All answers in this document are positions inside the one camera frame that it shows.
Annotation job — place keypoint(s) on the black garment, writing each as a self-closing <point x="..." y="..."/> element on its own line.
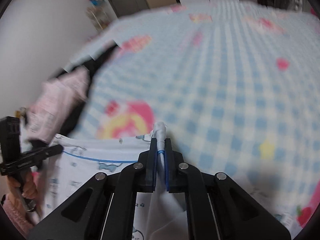
<point x="93" y="65"/>

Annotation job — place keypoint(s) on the white storage shelf rack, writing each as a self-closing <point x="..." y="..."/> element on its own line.
<point x="98" y="16"/>

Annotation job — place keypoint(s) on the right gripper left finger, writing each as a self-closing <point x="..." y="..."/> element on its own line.
<point x="107" y="206"/>

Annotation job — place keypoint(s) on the pink cartoon pajama garment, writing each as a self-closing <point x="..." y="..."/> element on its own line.
<point x="59" y="97"/>

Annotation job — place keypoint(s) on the person's left hand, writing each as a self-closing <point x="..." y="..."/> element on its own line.
<point x="29" y="189"/>

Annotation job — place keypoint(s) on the blue checkered cartoon blanket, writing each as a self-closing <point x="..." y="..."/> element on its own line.
<point x="237" y="86"/>

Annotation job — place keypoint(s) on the light blue cartoon pajama pants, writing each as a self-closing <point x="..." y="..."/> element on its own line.
<point x="83" y="159"/>

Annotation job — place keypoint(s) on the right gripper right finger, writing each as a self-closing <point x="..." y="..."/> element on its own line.
<point x="217" y="207"/>

